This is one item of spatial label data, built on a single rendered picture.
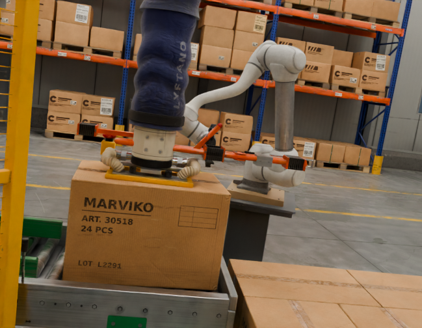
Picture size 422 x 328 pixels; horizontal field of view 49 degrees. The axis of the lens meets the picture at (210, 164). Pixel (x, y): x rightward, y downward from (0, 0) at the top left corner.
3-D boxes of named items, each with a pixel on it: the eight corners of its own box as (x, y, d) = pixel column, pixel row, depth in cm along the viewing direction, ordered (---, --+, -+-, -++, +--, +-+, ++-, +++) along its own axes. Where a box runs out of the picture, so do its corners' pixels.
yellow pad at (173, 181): (104, 178, 178) (105, 165, 177) (106, 173, 187) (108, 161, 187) (192, 188, 182) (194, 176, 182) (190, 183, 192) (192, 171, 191)
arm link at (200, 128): (207, 155, 236) (187, 139, 234) (204, 150, 252) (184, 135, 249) (220, 138, 236) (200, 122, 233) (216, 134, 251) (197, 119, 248)
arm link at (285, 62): (281, 177, 275) (310, 187, 259) (261, 184, 266) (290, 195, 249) (282, 43, 250) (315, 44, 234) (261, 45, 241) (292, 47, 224)
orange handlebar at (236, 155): (86, 142, 186) (86, 133, 185) (95, 133, 215) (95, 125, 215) (308, 169, 199) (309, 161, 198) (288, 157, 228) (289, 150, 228)
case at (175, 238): (62, 282, 176) (71, 179, 169) (73, 245, 215) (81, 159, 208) (216, 291, 188) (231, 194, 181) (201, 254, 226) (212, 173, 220)
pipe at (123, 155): (106, 168, 179) (107, 153, 178) (112, 157, 203) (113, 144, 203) (194, 178, 184) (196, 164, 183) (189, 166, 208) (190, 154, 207)
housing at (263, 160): (255, 166, 195) (257, 155, 195) (252, 163, 202) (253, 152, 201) (272, 168, 196) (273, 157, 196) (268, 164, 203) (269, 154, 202)
